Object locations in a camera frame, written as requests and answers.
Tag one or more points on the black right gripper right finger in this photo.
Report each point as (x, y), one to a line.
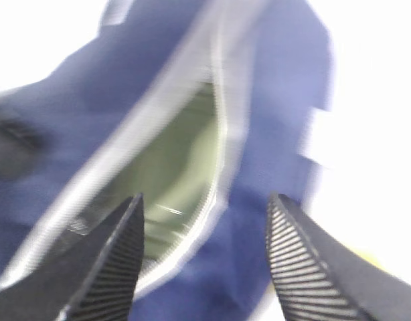
(317, 278)

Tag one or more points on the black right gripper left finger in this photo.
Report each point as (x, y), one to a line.
(93, 280)

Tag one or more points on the navy blue lunch bag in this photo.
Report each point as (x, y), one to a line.
(66, 137)

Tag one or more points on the yellow banana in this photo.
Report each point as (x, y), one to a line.
(369, 257)

